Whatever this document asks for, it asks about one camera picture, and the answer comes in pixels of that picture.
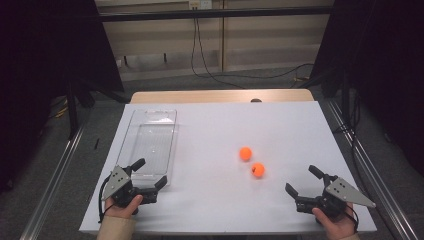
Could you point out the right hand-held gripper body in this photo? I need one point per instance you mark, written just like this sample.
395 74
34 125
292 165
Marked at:
333 196

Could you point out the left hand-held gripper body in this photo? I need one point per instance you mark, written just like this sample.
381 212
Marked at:
120 193

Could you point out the clear plastic tray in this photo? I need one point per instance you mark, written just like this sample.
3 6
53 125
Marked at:
148 143

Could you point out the orange ping-pong ball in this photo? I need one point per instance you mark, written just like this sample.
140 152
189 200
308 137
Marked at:
245 153
258 169

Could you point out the person's left hand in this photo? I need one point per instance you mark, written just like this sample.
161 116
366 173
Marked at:
124 210

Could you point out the person's right hand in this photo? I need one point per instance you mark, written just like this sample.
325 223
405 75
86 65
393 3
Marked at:
336 226

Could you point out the small black stick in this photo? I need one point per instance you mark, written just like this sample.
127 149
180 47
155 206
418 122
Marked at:
96 143

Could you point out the black metal stand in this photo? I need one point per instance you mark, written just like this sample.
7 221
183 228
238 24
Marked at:
71 113

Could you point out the wooden table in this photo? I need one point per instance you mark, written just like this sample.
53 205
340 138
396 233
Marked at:
200 96

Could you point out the black curtain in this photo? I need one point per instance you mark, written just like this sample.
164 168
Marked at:
383 66
40 66

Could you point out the black horizontal bar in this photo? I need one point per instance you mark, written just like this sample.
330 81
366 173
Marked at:
213 14

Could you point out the metal floor rail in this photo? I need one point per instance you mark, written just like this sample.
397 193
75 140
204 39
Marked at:
53 186
370 173

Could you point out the white wall socket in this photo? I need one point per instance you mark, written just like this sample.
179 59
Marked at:
200 4

